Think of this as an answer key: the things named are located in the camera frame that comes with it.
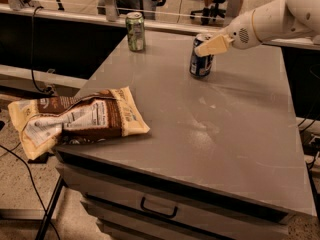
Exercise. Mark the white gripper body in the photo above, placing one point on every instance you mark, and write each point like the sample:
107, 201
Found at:
240, 32

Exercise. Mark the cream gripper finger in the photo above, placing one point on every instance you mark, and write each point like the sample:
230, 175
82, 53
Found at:
216, 45

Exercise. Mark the blue pepsi can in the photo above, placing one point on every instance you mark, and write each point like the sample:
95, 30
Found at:
200, 66

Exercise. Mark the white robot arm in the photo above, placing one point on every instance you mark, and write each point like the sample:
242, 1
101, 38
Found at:
279, 19

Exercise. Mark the green soda can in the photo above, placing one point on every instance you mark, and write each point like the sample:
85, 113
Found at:
135, 31

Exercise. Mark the brown chip bag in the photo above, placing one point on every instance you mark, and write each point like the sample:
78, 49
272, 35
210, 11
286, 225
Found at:
46, 122

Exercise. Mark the black office chair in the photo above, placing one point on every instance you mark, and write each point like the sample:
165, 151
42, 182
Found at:
214, 11

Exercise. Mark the grey top drawer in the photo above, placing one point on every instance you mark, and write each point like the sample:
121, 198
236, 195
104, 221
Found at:
193, 214

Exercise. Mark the grey drawer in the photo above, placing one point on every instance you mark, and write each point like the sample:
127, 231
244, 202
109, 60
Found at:
193, 214
125, 224

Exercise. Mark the grey lower drawer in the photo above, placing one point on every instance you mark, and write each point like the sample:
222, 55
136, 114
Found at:
125, 224

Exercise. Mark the black table leg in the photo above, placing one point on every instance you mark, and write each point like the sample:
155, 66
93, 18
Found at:
46, 220

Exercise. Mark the grey metal railing post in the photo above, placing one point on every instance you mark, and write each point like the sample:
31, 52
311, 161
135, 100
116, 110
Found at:
232, 11
110, 9

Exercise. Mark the black drawer handle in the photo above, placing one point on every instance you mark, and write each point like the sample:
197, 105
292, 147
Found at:
158, 209

